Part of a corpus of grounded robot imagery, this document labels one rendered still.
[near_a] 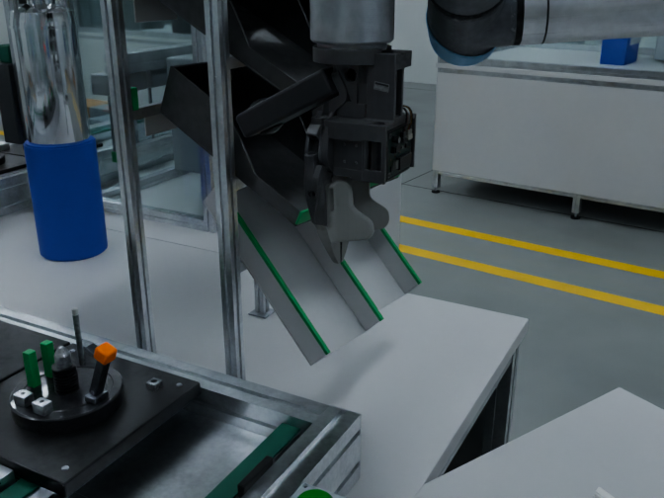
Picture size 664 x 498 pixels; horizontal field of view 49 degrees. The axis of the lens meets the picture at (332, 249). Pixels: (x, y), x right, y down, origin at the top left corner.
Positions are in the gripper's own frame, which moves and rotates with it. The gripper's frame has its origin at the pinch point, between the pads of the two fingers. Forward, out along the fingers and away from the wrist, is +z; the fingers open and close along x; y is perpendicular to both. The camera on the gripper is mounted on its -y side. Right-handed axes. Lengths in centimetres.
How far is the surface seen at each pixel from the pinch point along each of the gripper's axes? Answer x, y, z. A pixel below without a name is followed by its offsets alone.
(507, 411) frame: 64, 5, 56
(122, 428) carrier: -6.2, -25.9, 26.2
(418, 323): 58, -12, 37
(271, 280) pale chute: 16.3, -18.2, 13.4
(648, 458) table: 34, 32, 37
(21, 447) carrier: -14.6, -33.8, 26.2
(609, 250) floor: 353, -11, 124
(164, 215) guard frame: 81, -93, 35
